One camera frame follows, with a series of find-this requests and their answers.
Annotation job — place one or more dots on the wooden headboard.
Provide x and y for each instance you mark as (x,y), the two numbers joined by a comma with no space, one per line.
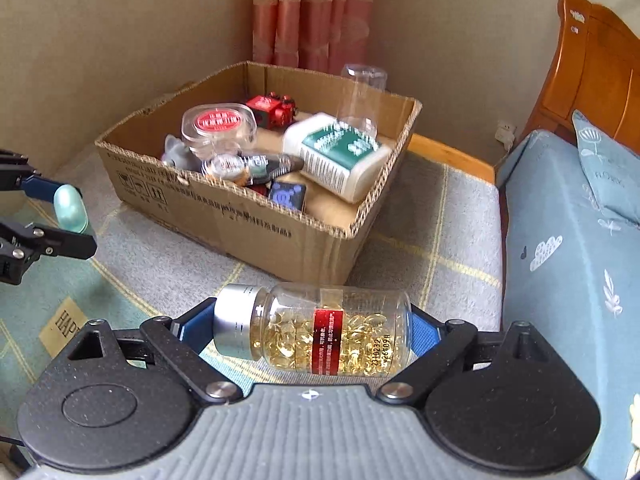
(600,70)

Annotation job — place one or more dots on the grey checked blanket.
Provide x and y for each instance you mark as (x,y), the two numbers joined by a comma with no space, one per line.
(440,240)

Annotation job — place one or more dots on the teal printed mat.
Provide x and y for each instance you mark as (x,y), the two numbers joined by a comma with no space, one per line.
(60,300)

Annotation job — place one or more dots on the dark oblong gadget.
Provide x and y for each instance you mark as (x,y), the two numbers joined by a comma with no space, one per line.
(272,166)

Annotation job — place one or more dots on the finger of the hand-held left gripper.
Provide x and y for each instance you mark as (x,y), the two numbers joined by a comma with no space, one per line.
(37,187)
(60,242)

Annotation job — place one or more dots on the grey toy figure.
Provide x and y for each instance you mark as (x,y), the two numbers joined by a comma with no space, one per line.
(180,155)

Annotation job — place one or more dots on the tall clear plastic jar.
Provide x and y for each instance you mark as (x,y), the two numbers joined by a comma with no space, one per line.
(361,95)

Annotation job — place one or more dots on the blue printed pillow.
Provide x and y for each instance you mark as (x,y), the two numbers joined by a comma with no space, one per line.
(610,170)

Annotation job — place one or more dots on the bed with blue sheet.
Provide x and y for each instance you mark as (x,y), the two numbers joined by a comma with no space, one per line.
(565,285)

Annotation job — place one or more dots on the cardboard box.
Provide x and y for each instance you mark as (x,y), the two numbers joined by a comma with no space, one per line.
(225,225)

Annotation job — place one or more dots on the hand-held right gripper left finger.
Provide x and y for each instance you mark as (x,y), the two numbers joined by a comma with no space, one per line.
(196,322)

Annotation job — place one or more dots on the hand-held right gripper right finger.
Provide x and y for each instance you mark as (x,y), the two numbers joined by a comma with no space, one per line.
(425,329)

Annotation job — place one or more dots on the white wall socket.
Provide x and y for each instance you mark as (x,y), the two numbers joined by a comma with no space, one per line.
(505,134)

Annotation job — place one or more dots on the pink curtain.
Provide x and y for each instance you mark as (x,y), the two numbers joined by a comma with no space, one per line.
(315,20)

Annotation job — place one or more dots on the small black and blue box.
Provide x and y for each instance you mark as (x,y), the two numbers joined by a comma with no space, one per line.
(287,195)

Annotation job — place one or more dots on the clear capsule bottle silver cap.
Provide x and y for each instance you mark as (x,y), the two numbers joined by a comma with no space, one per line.
(320,332)

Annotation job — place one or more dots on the clear container with red label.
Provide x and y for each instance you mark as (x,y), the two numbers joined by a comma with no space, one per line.
(217,127)

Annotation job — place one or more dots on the red toy vehicle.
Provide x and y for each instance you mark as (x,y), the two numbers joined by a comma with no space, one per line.
(270,110)

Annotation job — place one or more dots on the white bottle with green label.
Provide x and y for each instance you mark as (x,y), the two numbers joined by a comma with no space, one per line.
(340,162)

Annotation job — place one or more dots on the small round silver case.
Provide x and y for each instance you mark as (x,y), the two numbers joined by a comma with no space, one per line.
(225,166)

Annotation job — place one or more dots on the wooden bench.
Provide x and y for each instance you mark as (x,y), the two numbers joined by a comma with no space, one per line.
(450,157)

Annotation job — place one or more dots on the mint green egg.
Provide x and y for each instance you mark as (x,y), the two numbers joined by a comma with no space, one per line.
(71,209)

